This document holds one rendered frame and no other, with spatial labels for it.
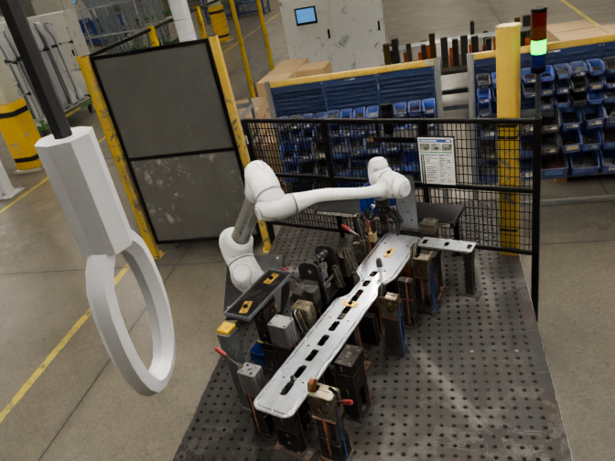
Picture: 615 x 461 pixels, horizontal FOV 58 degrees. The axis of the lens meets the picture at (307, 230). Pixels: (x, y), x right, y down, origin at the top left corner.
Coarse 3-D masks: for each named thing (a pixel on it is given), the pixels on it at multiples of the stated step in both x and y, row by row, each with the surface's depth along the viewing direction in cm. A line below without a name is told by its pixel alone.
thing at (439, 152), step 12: (420, 144) 316; (432, 144) 312; (444, 144) 309; (420, 156) 320; (432, 156) 316; (444, 156) 313; (420, 168) 324; (432, 168) 320; (444, 168) 316; (456, 168) 313; (420, 180) 328; (432, 180) 324; (444, 180) 320; (456, 180) 316
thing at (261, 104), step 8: (256, 104) 600; (264, 104) 614; (240, 112) 587; (256, 112) 577; (264, 112) 611; (264, 136) 611; (272, 136) 591; (264, 144) 574; (272, 144) 570; (256, 152) 621; (272, 152) 574; (272, 168) 583
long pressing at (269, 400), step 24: (384, 240) 309; (408, 240) 305; (360, 264) 291; (384, 264) 287; (360, 288) 273; (336, 312) 259; (360, 312) 256; (312, 336) 247; (336, 336) 244; (288, 360) 236; (312, 360) 233; (264, 408) 215; (288, 408) 212
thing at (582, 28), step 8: (560, 24) 538; (568, 24) 532; (576, 24) 526; (584, 24) 520; (592, 24) 514; (552, 32) 515; (560, 32) 509; (568, 32) 503; (576, 32) 498; (584, 32) 493; (592, 32) 488; (600, 32) 483; (608, 32) 479; (552, 40) 512; (560, 40) 484
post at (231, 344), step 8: (224, 336) 236; (232, 336) 237; (224, 344) 239; (232, 344) 238; (240, 344) 242; (232, 352) 239; (240, 352) 244; (240, 360) 245; (232, 368) 246; (232, 376) 249; (240, 384) 250; (240, 392) 253; (240, 400) 256; (248, 408) 256
